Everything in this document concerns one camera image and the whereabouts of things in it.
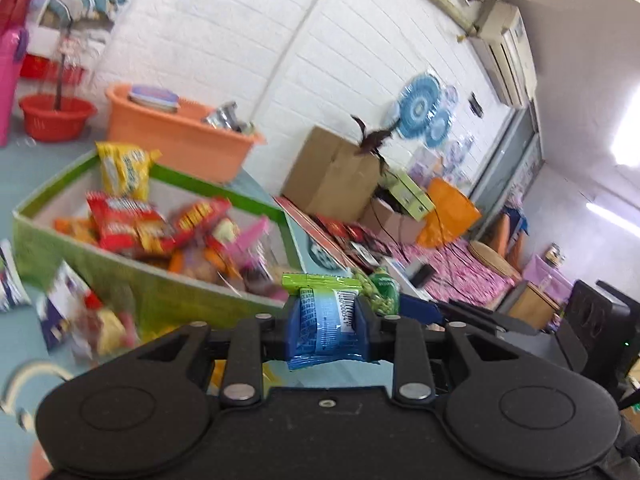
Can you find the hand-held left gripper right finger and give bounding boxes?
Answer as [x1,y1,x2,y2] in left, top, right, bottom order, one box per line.
[352,296,526,406]

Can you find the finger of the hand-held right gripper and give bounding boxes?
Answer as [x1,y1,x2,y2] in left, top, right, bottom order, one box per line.
[400,294,507,336]

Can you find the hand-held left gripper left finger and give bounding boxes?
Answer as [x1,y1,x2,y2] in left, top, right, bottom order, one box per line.
[135,297,302,408]

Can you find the blue and green snack packet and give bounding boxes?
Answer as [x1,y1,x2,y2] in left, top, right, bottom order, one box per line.
[281,272,375,372]

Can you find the green striped snack packet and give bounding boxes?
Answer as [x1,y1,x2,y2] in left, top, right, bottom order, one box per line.
[352,265,401,316]

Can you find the green cardboard box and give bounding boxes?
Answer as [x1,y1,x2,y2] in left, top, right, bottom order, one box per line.
[12,150,307,335]

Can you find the pile of mixed snacks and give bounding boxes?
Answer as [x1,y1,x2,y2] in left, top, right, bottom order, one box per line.
[52,141,288,301]

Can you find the black device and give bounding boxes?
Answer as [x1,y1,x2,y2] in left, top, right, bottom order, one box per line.
[407,264,436,288]

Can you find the white flat box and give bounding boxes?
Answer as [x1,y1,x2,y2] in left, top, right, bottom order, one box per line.
[382,259,418,288]

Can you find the red patterned blanket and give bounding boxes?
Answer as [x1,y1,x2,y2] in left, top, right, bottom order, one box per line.
[274,195,517,307]

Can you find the tan wooden box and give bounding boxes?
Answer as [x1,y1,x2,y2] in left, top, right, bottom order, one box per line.
[507,282,563,331]

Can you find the lilac storage bin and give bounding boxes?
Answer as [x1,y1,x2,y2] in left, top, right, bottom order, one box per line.
[522,252,573,301]

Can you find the small cardboard box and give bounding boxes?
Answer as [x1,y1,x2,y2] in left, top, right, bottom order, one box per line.
[362,197,428,246]

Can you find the red paper envelopes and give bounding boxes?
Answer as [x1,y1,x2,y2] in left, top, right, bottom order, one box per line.
[315,212,373,246]

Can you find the orange bag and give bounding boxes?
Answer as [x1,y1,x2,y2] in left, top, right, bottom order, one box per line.
[417,177,483,249]

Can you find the light green carton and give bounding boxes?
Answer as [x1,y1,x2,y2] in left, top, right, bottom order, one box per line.
[385,170,436,221]

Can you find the large cardboard box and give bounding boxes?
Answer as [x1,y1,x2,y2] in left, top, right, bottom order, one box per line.
[281,126,386,223]

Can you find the grey sliding door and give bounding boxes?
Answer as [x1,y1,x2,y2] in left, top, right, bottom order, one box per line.
[470,105,546,241]

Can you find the dark dried plant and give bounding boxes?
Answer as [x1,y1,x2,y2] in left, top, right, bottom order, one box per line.
[350,114,401,176]

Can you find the yellow and white snack packet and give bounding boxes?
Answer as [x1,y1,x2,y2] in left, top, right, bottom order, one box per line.
[75,295,143,361]

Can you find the metal bowl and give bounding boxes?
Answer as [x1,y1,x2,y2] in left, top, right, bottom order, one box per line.
[201,101,256,134]

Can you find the orange plastic basin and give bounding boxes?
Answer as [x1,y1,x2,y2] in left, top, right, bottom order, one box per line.
[106,83,267,184]

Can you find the white and purple snack packet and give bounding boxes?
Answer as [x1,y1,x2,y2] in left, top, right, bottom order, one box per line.
[37,260,96,351]
[0,240,32,313]

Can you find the blue round lid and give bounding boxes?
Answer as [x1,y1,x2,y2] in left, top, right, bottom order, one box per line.
[127,85,180,113]

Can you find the white air conditioner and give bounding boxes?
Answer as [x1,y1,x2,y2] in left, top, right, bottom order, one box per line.
[470,0,540,107]

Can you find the teal tablecloth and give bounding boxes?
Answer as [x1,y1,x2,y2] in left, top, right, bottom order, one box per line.
[0,130,451,480]

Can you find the red plastic basket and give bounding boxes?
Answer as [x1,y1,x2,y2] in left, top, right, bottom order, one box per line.
[19,94,98,142]

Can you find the dark wooden stick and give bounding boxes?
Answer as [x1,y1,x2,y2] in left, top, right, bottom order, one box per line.
[52,30,71,111]

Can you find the red plastic crate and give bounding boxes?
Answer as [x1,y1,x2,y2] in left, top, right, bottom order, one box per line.
[20,52,86,86]

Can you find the pink water bottle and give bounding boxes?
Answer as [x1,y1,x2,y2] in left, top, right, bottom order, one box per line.
[0,27,28,148]

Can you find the red thermos jug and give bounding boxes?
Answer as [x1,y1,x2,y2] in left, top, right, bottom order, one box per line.
[0,0,38,36]

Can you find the blue round wall decoration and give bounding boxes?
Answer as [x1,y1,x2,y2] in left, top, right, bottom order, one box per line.
[387,72,458,148]

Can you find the bedding wall poster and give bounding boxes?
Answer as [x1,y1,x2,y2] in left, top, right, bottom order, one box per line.
[30,0,156,41]

